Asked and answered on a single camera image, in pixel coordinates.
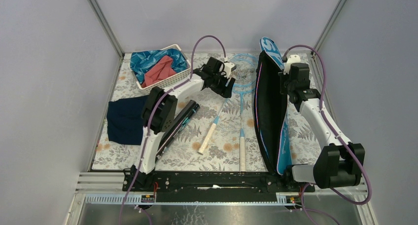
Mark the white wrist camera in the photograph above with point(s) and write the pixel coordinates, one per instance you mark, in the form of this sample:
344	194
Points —
228	68
291	59

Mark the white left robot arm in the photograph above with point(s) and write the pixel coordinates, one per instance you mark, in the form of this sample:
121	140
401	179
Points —
160	107

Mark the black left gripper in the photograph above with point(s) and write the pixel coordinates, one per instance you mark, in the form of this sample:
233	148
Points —
223	90

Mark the white perforated plastic basket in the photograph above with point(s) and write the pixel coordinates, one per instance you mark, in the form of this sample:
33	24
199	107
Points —
171	80

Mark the navy blue cloth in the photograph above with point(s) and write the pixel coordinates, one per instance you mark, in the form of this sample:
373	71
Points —
124	121

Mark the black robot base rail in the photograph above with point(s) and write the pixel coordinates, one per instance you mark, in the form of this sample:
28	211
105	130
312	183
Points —
223	187

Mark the black shuttlecock tube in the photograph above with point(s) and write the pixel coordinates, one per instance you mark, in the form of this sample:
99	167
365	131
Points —
180	121

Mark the salmon pink towel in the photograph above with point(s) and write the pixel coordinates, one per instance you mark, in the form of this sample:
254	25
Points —
159	72

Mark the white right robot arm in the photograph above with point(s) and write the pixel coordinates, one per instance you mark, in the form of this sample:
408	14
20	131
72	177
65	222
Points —
339	162

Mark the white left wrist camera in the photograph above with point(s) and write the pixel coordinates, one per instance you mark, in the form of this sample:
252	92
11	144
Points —
228	68

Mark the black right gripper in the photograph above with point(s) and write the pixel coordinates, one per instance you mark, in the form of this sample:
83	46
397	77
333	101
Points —
282	77

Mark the teal leaf-patterned cloth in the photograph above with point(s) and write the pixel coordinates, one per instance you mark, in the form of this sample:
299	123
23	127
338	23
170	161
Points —
141	62

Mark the blue racket cover bag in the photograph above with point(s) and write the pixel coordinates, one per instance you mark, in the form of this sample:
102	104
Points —
270	109

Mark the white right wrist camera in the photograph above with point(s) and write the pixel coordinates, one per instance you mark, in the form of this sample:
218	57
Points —
291	59

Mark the floral patterned table mat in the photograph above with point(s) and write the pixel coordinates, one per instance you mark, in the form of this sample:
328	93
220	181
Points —
222	152

